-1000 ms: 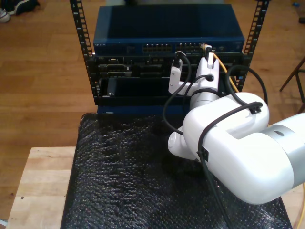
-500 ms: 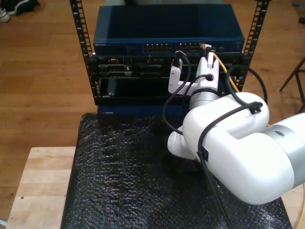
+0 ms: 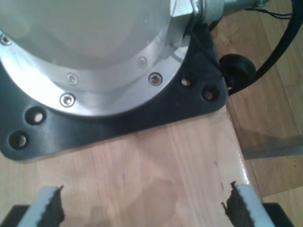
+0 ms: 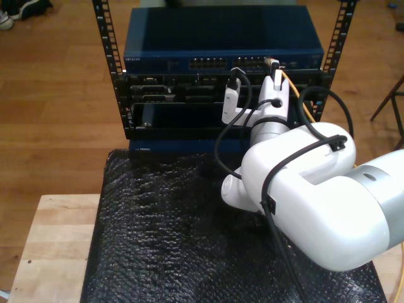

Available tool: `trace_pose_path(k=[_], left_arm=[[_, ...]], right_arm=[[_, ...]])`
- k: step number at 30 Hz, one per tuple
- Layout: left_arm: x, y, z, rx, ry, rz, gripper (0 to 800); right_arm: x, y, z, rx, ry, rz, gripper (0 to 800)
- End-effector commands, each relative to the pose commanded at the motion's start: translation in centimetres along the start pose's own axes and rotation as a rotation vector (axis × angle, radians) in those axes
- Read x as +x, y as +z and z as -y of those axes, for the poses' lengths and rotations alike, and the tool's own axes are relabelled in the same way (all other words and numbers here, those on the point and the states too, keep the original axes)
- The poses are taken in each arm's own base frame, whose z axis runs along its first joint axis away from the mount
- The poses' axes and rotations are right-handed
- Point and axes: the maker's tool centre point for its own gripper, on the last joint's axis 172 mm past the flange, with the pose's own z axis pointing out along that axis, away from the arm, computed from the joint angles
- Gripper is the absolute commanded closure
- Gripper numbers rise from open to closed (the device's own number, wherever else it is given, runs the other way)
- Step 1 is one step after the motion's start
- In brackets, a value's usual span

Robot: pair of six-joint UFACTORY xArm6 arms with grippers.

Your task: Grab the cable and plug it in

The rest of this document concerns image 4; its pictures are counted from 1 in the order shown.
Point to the black perforated rack post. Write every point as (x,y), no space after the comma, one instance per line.
(339,31)
(107,41)

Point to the small blue object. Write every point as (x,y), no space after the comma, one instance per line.
(392,4)

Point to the white shoe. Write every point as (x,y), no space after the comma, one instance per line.
(4,20)

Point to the blue network switch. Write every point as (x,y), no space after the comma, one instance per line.
(221,31)

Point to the wooden chair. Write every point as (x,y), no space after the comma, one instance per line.
(383,104)

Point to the black rack server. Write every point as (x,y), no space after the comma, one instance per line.
(158,90)

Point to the small white plastic piece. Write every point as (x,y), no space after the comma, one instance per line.
(3,298)

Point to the blue flat box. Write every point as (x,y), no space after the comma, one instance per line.
(164,146)

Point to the dark shoe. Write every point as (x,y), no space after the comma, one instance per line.
(28,8)

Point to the black bubble wrap mat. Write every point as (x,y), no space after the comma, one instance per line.
(158,236)

